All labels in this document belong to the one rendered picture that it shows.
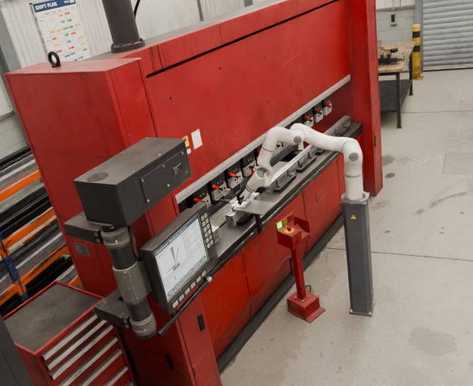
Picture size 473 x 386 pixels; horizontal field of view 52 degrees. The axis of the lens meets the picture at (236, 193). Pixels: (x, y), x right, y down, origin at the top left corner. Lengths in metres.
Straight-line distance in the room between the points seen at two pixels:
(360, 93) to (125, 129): 3.32
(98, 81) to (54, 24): 5.73
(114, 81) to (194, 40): 0.88
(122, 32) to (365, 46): 2.92
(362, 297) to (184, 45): 2.28
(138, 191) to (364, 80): 3.58
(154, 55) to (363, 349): 2.47
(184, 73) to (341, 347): 2.23
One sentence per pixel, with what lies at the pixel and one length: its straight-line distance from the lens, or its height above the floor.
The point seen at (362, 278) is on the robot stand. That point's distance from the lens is 3.85.
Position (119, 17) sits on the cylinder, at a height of 2.47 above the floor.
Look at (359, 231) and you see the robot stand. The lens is 3.62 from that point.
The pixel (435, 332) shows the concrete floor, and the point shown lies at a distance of 3.96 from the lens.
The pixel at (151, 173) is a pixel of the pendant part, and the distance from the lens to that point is 2.13.
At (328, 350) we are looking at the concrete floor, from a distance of 3.81.
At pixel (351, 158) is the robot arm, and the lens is 3.32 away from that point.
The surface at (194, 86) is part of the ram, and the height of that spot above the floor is 1.99.
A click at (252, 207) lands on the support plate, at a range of 3.60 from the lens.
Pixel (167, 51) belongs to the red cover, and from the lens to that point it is 2.96.
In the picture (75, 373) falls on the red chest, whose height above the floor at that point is 0.73.
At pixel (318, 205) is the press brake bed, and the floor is 0.49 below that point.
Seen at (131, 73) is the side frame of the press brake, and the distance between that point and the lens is 2.49.
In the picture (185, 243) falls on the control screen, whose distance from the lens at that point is 2.34.
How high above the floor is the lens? 2.66
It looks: 25 degrees down
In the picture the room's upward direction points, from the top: 11 degrees counter-clockwise
